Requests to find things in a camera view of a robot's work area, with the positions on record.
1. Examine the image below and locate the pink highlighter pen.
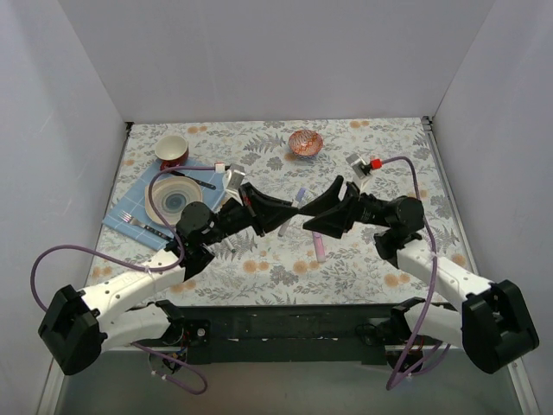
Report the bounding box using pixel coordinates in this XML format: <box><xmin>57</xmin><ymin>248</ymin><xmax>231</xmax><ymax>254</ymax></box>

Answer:
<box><xmin>312</xmin><ymin>232</ymin><xmax>326</xmax><ymax>264</ymax></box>

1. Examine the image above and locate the white pen with green tip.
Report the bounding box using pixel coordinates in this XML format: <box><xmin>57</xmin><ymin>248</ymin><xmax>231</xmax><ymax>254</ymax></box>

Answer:
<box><xmin>224</xmin><ymin>239</ymin><xmax>236</xmax><ymax>253</ymax></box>

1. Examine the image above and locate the blue pen cap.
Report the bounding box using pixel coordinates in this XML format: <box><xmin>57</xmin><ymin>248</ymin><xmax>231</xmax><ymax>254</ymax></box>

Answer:
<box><xmin>296</xmin><ymin>187</ymin><xmax>306</xmax><ymax>202</ymax></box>

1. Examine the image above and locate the white pen with blue tip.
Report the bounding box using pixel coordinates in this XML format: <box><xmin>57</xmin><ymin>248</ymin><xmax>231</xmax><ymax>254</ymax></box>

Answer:
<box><xmin>277</xmin><ymin>187</ymin><xmax>308</xmax><ymax>237</ymax></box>

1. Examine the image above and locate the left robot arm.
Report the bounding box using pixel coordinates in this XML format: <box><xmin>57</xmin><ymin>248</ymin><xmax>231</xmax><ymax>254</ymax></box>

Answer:
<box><xmin>38</xmin><ymin>183</ymin><xmax>298</xmax><ymax>375</ymax></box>

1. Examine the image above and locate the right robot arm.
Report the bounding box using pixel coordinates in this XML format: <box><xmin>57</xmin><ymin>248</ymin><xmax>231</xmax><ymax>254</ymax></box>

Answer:
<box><xmin>300</xmin><ymin>177</ymin><xmax>539</xmax><ymax>374</ymax></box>

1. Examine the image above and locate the floral tablecloth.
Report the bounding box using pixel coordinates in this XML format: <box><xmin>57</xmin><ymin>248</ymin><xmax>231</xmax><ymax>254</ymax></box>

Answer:
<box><xmin>111</xmin><ymin>118</ymin><xmax>474</xmax><ymax>306</ymax></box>

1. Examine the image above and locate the orange patterned bowl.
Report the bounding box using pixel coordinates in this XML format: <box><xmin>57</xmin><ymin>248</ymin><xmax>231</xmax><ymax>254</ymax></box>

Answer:
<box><xmin>288</xmin><ymin>130</ymin><xmax>323</xmax><ymax>158</ymax></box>

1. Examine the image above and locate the beige plate with blue rings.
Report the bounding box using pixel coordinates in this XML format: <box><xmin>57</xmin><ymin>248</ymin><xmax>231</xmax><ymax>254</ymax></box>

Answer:
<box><xmin>144</xmin><ymin>176</ymin><xmax>203</xmax><ymax>226</ymax></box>

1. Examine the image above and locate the red ceramic mug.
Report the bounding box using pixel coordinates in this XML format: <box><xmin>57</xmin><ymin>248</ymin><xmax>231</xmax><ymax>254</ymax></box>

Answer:
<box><xmin>155</xmin><ymin>135</ymin><xmax>189</xmax><ymax>170</ymax></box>

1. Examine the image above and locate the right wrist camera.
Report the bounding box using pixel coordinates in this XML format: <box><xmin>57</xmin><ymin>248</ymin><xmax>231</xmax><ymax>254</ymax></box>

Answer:
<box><xmin>346</xmin><ymin>154</ymin><xmax>372</xmax><ymax>193</ymax></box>

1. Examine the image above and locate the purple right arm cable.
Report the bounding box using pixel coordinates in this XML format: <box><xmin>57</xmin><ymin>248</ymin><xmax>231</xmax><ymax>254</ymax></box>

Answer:
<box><xmin>373</xmin><ymin>156</ymin><xmax>450</xmax><ymax>391</ymax></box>

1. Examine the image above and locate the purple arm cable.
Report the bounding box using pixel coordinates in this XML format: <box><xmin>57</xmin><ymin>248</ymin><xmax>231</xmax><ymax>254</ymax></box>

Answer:
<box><xmin>373</xmin><ymin>156</ymin><xmax>450</xmax><ymax>391</ymax></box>
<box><xmin>29</xmin><ymin>163</ymin><xmax>209</xmax><ymax>395</ymax></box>

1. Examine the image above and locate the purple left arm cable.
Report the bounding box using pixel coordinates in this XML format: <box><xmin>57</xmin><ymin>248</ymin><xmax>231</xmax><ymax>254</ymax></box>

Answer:
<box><xmin>29</xmin><ymin>163</ymin><xmax>209</xmax><ymax>395</ymax></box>

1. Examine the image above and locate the black handled fork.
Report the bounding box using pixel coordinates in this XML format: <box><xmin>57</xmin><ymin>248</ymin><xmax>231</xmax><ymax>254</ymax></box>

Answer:
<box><xmin>118</xmin><ymin>211</ymin><xmax>173</xmax><ymax>241</ymax></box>

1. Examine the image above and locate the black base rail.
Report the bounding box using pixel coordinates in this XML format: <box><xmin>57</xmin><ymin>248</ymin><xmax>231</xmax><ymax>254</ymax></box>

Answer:
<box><xmin>77</xmin><ymin>302</ymin><xmax>493</xmax><ymax>367</ymax></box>

